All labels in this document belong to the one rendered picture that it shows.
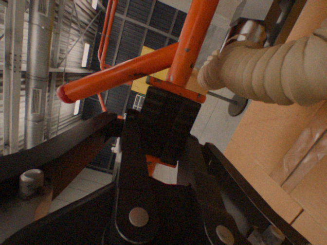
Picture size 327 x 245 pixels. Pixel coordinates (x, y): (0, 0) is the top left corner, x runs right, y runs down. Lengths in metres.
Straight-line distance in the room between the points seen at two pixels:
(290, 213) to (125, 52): 10.90
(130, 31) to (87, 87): 11.02
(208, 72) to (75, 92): 0.16
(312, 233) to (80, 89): 0.81
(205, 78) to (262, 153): 0.24
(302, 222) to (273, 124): 0.51
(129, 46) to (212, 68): 10.89
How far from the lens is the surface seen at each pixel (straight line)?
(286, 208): 0.85
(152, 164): 0.17
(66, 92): 0.19
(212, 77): 0.19
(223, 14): 1.27
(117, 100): 11.33
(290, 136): 0.36
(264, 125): 0.40
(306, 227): 0.81
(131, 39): 11.11
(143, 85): 7.48
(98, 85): 0.17
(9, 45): 2.83
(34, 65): 5.93
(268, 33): 0.22
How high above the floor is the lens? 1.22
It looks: 7 degrees down
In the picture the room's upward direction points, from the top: 72 degrees counter-clockwise
